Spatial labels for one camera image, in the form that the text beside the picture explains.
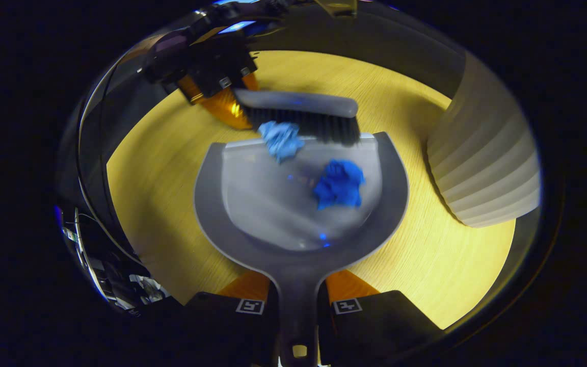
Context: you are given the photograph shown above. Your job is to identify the white ribbed garbage bin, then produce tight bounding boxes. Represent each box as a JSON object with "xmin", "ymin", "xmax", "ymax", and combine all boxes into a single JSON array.
[{"xmin": 426, "ymin": 51, "xmax": 541, "ymax": 228}]

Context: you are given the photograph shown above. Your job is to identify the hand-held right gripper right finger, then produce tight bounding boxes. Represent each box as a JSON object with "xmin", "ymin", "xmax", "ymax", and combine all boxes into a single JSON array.
[{"xmin": 319, "ymin": 269, "xmax": 444, "ymax": 367}]

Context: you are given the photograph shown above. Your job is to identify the grey plastic dustpan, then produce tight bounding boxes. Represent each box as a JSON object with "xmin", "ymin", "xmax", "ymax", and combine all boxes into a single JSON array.
[{"xmin": 193, "ymin": 132, "xmax": 410, "ymax": 367}]

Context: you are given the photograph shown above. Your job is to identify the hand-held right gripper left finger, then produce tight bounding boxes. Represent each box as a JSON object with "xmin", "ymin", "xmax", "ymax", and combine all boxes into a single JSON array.
[{"xmin": 130, "ymin": 269, "xmax": 280, "ymax": 367}]

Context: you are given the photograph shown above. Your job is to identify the light blue paper ball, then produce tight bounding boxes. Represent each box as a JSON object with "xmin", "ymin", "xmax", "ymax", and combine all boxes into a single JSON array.
[{"xmin": 258, "ymin": 121, "xmax": 305, "ymax": 164}]

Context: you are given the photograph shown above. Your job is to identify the dark blue paper ball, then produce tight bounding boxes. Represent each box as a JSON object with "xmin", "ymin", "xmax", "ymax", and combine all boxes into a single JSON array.
[{"xmin": 313, "ymin": 159, "xmax": 365, "ymax": 211}]

